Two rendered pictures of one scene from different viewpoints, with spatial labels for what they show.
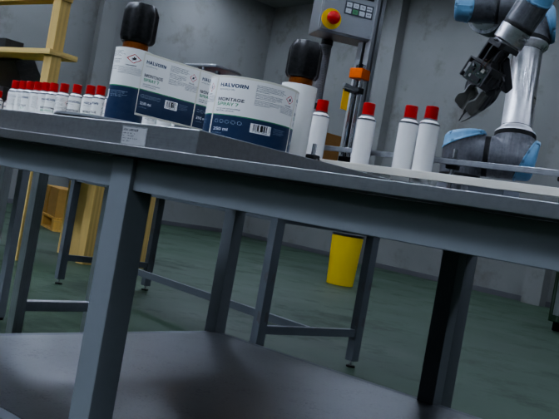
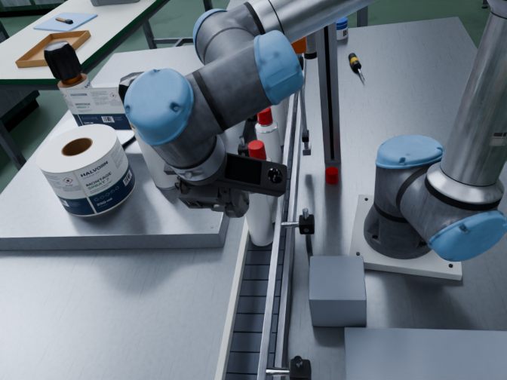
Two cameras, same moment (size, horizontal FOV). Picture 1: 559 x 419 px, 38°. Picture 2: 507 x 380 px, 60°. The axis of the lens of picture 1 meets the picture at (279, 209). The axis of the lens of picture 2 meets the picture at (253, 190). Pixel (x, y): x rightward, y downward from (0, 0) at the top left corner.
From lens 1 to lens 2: 2.16 m
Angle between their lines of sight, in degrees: 71
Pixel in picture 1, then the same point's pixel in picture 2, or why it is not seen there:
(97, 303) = not seen: hidden behind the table
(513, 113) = (446, 155)
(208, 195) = not seen: outside the picture
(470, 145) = (386, 181)
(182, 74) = (102, 95)
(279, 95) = (54, 179)
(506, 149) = (416, 212)
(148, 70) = (75, 100)
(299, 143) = (155, 176)
